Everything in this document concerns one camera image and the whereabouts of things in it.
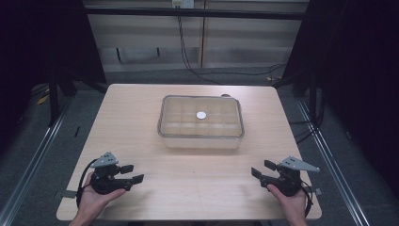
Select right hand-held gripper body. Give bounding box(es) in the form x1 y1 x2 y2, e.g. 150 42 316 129
260 155 321 198

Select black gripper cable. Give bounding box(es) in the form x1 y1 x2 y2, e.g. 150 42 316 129
300 180 315 218
75 158 99 209

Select person's right hand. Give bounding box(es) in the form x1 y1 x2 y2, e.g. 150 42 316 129
266 184 308 219

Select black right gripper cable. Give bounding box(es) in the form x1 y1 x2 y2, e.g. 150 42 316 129
300 180 315 218

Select metal floor rail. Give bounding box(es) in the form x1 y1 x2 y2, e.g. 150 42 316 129
295 97 373 226
0 93 74 226

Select black metal stand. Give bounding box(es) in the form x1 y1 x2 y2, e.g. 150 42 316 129
47 73 61 127

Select black floor cables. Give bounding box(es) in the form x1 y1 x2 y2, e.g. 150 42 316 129
287 90 326 146

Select person's left hand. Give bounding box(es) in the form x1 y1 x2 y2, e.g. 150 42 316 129
77 171 127 218

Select clear plastic box with lid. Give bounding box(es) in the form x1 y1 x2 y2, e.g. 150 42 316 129
156 94 246 151

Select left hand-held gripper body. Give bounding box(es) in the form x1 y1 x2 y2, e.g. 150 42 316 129
89 152 133 196

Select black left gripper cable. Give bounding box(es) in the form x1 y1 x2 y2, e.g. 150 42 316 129
75 158 99 209

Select white wall outlet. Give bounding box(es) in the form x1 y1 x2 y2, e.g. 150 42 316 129
170 0 196 9

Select long black wall cable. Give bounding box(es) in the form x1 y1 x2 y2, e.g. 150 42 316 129
176 15 287 86

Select black curtain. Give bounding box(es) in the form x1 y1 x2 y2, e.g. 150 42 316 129
0 0 107 149
276 0 399 196

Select black horizontal bar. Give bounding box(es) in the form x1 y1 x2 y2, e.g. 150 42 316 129
84 7 311 21

